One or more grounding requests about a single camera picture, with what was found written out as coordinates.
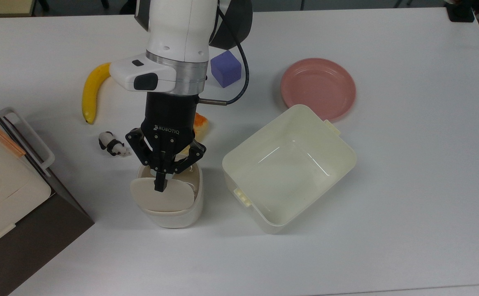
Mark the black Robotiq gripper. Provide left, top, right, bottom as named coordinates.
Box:
left=125, top=92, right=206, bottom=192

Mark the cream mini trash can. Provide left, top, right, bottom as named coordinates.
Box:
left=130, top=162, right=204, bottom=229

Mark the orange toy bread loaf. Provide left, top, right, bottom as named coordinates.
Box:
left=178, top=112, right=212, bottom=159

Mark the small panda figurine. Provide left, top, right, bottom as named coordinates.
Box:
left=98, top=131, right=132, bottom=157

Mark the yellow toy banana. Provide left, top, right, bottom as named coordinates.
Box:
left=82, top=62, right=112, bottom=125

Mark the purple cube block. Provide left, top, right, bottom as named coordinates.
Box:
left=210, top=50, right=242, bottom=88

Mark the cream square storage box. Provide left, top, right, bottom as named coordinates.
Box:
left=222, top=104, right=357, bottom=235

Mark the pink plastic plate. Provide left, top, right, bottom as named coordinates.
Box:
left=281, top=58, right=356, bottom=122

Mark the cream box copper strip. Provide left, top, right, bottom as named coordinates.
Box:
left=0, top=99, right=52, bottom=256

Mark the tan wooden desk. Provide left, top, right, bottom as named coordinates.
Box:
left=0, top=0, right=35, bottom=18

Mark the black stand base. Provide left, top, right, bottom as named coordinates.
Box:
left=445, top=0, right=477, bottom=23

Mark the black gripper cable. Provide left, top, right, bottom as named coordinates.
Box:
left=196, top=7, right=250, bottom=106

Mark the brown drawer box white handle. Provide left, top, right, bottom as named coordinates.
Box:
left=0, top=90, right=95, bottom=296

